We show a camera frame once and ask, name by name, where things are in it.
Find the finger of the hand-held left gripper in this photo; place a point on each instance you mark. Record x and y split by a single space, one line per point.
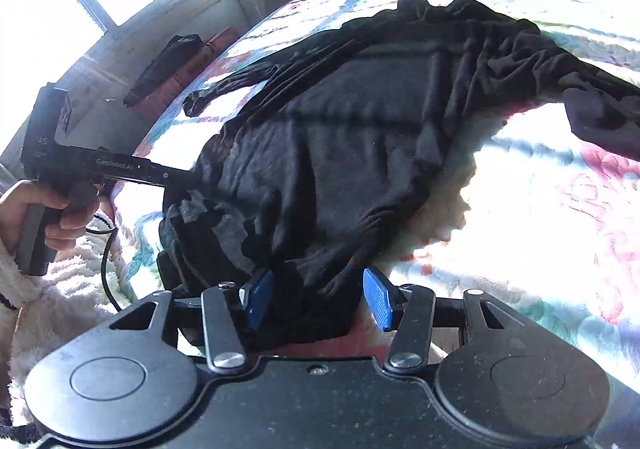
170 174

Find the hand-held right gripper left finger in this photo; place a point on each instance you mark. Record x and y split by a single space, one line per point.
257 299

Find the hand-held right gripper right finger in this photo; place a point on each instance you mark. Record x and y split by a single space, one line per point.
380 296

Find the black long-sleeve garment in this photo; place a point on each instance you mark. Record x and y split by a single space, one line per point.
350 149

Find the person's left forearm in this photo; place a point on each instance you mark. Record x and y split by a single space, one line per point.
55 309

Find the folded black clothes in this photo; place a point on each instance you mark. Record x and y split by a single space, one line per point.
160 69

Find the person's left hand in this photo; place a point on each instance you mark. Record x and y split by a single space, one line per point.
30 201

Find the brown suitcase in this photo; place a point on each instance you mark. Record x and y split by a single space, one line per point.
200 59

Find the floral quilted bedspread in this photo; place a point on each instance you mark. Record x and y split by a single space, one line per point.
550 209

